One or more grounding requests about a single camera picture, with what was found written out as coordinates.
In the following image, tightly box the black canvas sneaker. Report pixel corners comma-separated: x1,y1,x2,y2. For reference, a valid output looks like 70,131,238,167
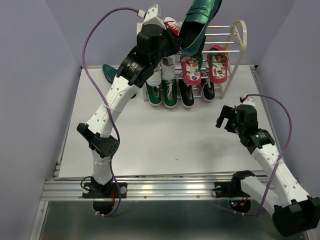
200,70,215,103
178,79,194,109

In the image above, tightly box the green loafer front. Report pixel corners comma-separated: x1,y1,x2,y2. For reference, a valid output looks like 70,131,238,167
178,0,222,57

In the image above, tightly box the green loafer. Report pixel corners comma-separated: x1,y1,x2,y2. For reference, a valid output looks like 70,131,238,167
178,0,222,57
102,64,118,85

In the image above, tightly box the pink letter sandal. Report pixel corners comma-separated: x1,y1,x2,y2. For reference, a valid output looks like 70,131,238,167
206,44,229,84
180,55,203,86

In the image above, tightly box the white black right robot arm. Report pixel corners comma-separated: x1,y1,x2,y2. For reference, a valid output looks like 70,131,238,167
213,104,320,237

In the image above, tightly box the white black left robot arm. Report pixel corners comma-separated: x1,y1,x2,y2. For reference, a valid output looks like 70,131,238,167
76,21,182,198

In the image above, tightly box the cream metal shoe shelf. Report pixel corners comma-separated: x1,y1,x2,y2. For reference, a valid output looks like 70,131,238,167
135,20,248,103

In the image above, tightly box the red sneaker right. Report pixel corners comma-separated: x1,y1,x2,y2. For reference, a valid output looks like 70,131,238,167
163,16,182,36

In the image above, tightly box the white sneaker right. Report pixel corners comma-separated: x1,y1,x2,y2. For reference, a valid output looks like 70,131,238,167
160,55,176,81

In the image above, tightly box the white sneaker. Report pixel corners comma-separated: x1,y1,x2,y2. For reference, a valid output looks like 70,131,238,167
146,67,162,87
160,55,176,81

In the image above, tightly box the white sneaker left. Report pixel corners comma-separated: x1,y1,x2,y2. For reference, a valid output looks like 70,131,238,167
146,67,162,87

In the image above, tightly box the green sneaker right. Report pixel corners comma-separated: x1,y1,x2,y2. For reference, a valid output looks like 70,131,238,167
162,79,178,109

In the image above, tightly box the green sneaker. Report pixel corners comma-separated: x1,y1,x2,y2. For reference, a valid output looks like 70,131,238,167
146,84,162,107
162,79,178,109

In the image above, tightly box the green sneaker left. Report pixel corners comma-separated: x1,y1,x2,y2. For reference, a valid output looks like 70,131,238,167
146,84,162,107

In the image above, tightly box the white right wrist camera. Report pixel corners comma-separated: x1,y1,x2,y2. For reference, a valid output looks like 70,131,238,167
239,96,256,108

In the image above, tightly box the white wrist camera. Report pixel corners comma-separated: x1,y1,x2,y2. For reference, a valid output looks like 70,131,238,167
239,96,256,108
137,4,166,29

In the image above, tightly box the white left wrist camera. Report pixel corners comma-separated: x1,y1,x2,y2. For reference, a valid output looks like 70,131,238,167
137,4,166,29

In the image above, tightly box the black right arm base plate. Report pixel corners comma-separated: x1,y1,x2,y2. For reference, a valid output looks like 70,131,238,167
211,181,248,198

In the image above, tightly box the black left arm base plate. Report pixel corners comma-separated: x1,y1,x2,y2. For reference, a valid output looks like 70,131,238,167
82,182,128,199

